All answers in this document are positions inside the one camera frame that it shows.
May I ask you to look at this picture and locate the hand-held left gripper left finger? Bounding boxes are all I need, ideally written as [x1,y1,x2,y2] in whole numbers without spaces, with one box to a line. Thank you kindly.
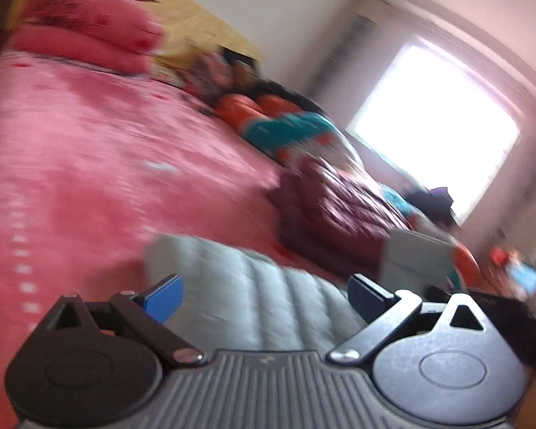
[38,273,206,365]

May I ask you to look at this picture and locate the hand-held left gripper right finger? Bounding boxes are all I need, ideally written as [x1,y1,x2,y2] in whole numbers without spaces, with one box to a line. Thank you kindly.
[326,275,496,365]

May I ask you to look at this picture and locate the light grey down jacket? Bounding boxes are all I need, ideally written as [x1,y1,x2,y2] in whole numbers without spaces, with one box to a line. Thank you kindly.
[145,232,369,354]

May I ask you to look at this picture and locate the black clothes pile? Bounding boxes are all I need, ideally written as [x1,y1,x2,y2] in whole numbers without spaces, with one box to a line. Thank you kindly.
[404,185,458,226]

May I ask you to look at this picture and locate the blue box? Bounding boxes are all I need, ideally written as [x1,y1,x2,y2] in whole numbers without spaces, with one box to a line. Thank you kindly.
[505,261,536,296]

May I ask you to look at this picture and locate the maroon folded quilt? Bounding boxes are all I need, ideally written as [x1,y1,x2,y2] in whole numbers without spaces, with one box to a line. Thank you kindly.
[268,161,412,278]

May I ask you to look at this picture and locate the bed with pink fleece blanket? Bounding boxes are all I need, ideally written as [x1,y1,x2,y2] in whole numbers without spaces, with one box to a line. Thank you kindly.
[0,49,349,425]

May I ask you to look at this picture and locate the bright window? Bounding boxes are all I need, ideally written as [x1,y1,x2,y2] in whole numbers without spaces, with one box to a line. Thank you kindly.
[346,42,521,226]

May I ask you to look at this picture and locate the teal and orange quilt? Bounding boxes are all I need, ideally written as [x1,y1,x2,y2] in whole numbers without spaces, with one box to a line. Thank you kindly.
[217,92,481,287]

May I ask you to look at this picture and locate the pink patterned pillow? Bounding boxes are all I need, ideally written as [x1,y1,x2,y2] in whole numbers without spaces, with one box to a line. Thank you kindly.
[183,51,233,108]

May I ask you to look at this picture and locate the grey checked curtain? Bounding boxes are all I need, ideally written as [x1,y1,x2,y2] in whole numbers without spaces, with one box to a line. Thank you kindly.
[308,13,376,103]

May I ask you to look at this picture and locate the pink folded blanket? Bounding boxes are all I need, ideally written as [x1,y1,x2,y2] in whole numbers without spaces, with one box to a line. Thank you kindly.
[2,0,166,74]

